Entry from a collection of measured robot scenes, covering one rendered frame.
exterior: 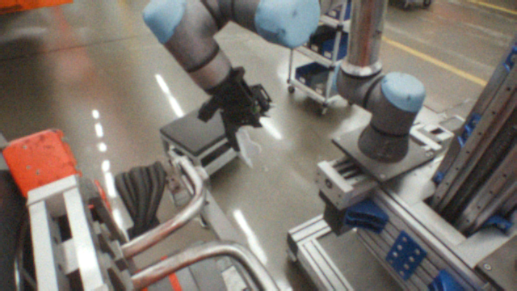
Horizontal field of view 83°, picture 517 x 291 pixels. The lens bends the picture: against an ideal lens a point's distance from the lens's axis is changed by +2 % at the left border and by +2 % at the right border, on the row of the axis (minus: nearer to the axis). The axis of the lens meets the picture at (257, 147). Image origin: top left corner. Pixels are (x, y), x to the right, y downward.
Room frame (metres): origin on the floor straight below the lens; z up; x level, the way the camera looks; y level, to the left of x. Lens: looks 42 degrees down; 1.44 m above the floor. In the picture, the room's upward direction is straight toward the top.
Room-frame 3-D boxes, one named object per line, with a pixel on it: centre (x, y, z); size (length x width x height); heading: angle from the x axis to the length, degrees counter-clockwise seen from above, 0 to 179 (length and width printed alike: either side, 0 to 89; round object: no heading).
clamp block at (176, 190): (0.44, 0.16, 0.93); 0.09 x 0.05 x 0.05; 124
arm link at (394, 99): (0.71, -0.39, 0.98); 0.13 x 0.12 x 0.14; 37
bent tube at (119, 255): (0.34, 0.19, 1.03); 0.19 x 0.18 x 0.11; 124
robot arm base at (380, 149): (0.70, -0.40, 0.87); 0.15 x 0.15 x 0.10
